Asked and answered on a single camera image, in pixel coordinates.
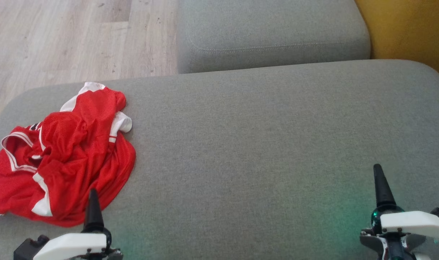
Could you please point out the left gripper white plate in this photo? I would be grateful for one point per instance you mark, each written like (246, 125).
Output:
(74, 245)

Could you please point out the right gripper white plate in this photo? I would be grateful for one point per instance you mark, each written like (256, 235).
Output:
(410, 222)

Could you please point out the red basketball jersey white sleeves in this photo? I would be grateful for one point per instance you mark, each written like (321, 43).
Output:
(71, 162)

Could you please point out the large grey sofa seat cushion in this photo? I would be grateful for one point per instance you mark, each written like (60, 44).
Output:
(259, 144)

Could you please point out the small grey sofa cushion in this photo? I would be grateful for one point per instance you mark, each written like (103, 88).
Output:
(270, 32)

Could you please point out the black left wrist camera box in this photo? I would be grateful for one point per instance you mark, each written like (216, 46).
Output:
(28, 249)

